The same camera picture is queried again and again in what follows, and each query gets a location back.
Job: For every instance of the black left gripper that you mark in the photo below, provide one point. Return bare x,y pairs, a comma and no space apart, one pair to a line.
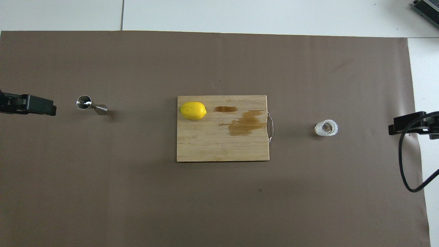
8,103

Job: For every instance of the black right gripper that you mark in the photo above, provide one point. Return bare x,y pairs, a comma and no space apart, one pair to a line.
433,125

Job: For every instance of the brown paper table mat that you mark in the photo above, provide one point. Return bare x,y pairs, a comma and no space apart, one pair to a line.
137,188

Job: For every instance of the small clear glass cup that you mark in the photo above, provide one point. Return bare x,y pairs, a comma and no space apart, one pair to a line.
326,128

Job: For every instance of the wooden cutting board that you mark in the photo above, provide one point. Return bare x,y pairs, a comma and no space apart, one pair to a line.
205,144

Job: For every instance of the yellow lemon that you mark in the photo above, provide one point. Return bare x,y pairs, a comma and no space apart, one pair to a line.
193,110

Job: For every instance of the steel double jigger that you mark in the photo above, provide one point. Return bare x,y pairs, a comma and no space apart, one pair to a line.
99,109

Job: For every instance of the grey finned electronics box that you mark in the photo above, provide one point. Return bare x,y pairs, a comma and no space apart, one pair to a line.
428,10

